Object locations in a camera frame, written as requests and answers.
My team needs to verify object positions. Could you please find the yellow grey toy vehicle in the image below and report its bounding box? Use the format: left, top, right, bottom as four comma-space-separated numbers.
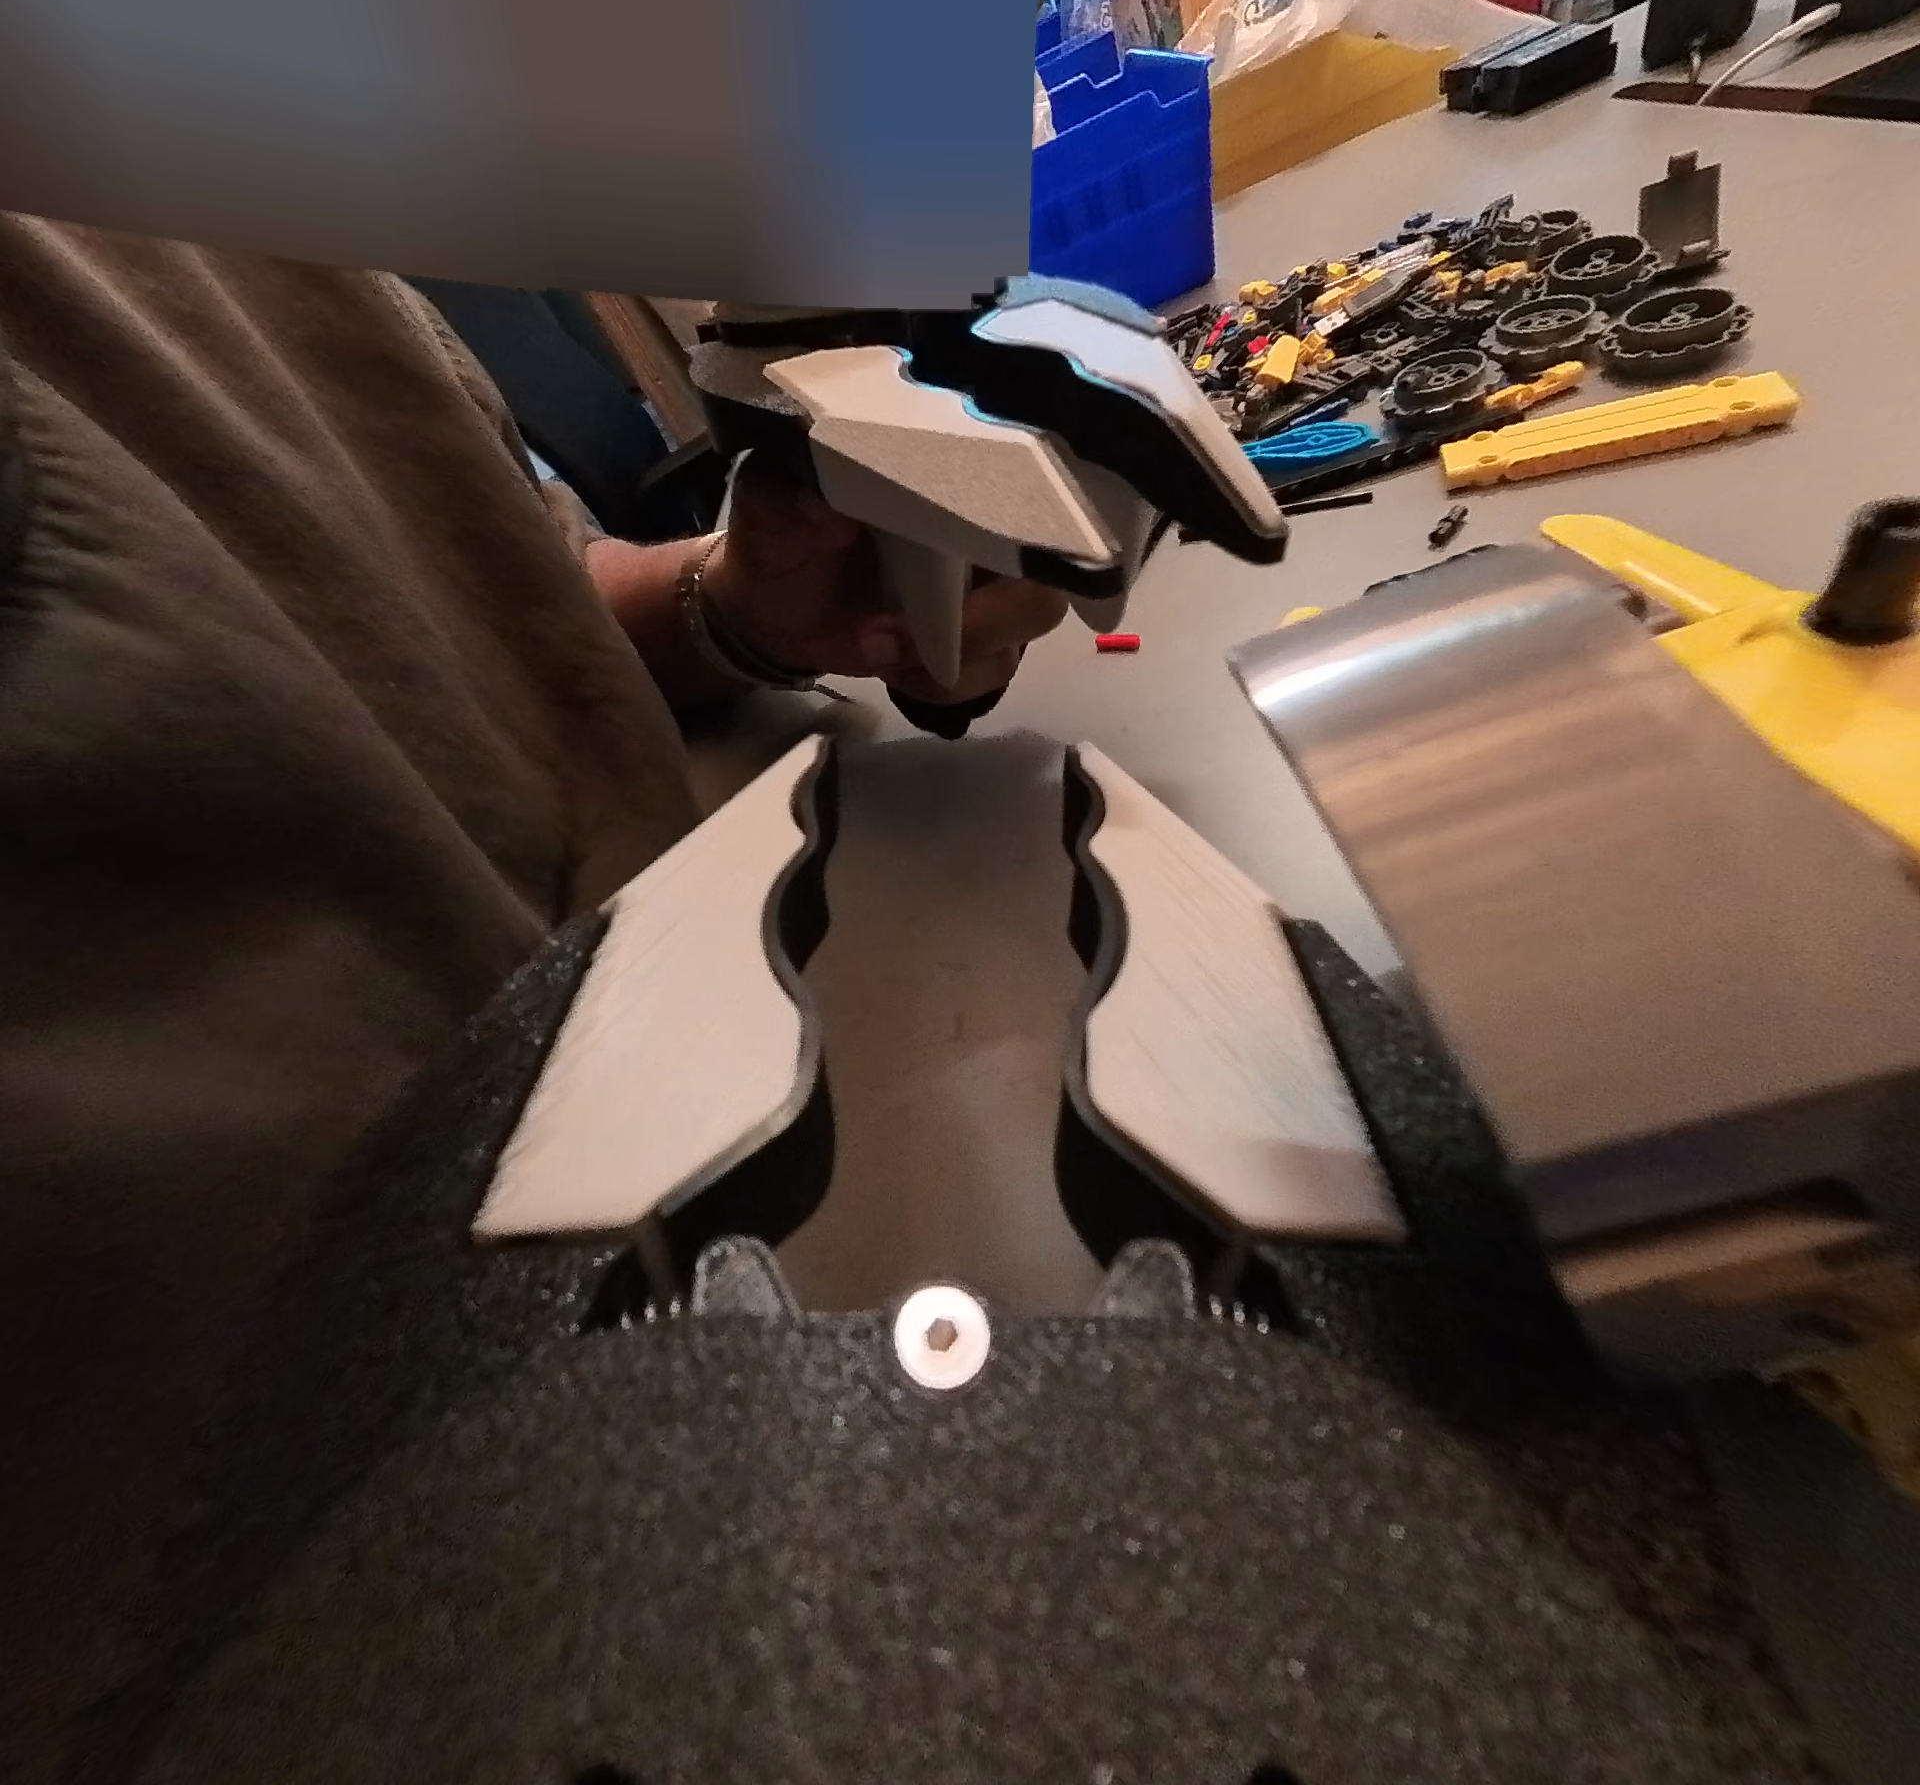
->
1228, 501, 1920, 1479

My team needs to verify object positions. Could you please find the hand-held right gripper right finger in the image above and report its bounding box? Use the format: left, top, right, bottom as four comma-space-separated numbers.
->
1054, 739, 1411, 1251

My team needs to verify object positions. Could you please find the pile of small building parts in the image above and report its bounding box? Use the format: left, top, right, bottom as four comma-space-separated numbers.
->
1162, 202, 1759, 486

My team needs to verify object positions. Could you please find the yellow long panel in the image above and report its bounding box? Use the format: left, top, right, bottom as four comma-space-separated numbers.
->
1436, 371, 1803, 492

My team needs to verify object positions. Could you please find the person's left forearm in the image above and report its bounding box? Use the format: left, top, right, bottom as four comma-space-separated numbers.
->
586, 537, 721, 735

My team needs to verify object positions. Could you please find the grey hinged panel piece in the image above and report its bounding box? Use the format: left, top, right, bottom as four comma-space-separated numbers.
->
1634, 147, 1731, 281

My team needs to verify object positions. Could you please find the yellow plastic bin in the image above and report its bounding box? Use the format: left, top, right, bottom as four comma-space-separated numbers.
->
1206, 6, 1459, 200

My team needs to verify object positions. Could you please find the blue plastic bin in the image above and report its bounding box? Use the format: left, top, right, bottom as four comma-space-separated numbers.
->
1029, 42, 1219, 296

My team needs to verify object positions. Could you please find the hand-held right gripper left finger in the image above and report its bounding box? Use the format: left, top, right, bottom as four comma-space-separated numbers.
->
468, 732, 836, 1254

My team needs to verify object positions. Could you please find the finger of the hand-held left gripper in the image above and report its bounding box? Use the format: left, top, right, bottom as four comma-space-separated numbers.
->
763, 345, 1130, 581
968, 277, 1295, 568

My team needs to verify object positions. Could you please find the blue part separator tool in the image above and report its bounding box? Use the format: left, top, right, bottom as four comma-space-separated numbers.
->
1237, 418, 1379, 482

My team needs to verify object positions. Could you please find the person's left hand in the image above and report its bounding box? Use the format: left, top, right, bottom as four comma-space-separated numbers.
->
712, 454, 908, 714

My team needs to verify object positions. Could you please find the black battery pack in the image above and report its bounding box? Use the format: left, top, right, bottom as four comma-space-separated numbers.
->
1443, 38, 1563, 114
1501, 14, 1619, 86

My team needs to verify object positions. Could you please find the white cable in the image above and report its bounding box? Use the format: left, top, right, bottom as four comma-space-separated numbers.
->
1692, 4, 1843, 110

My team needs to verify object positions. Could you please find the silver wrist bracelet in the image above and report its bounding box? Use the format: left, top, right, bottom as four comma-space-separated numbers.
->
673, 533, 825, 695

